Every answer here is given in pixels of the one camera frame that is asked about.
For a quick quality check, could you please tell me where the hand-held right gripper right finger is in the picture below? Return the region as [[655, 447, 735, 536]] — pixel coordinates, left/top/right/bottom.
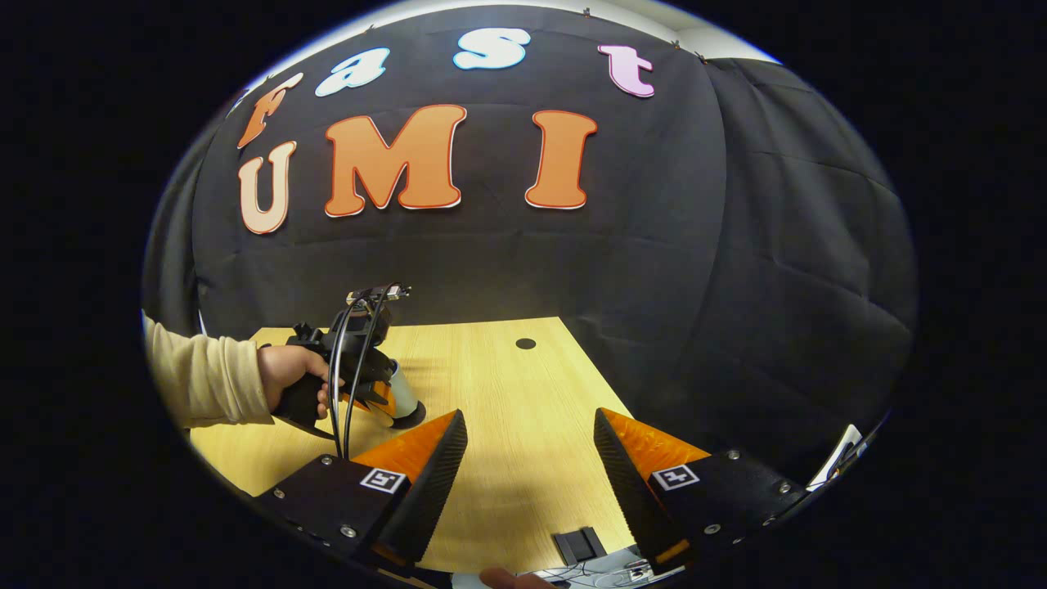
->
[[593, 407, 811, 573]]

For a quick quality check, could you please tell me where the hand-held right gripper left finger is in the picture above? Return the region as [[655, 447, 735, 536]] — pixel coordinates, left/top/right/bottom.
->
[[255, 408, 470, 573]]

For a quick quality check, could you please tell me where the pale blue cup wooden handle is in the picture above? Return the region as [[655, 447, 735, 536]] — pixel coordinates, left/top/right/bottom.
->
[[384, 360, 422, 428]]

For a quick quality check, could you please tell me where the light wooden desktop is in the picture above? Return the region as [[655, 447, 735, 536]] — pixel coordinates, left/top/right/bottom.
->
[[190, 317, 655, 575]]

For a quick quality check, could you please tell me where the small black box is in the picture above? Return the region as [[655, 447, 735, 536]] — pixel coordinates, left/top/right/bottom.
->
[[552, 528, 608, 567]]

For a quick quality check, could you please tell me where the black backdrop cloth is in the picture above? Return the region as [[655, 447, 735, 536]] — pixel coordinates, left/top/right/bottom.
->
[[141, 4, 919, 483]]

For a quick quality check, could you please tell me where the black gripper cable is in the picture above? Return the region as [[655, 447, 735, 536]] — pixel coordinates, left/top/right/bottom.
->
[[326, 299, 365, 459], [340, 284, 403, 461]]

